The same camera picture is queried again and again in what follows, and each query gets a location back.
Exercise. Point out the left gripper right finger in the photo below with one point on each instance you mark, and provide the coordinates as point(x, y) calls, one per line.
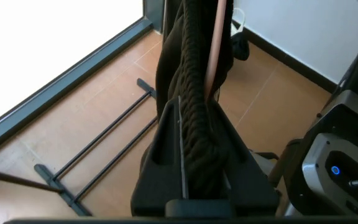
point(253, 186)

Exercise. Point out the black garment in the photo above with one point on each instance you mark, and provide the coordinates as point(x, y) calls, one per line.
point(194, 140)

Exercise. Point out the pink clothes hanger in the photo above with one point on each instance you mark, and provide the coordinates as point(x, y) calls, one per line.
point(216, 37)

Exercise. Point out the heap of clothes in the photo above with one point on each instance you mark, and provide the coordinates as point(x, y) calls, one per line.
point(240, 46)

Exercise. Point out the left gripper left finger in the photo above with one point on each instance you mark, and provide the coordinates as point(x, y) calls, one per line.
point(160, 180)

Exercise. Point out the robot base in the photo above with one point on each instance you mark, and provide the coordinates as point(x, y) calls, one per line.
point(322, 161)

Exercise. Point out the window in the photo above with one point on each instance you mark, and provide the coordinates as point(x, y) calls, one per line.
point(57, 46)

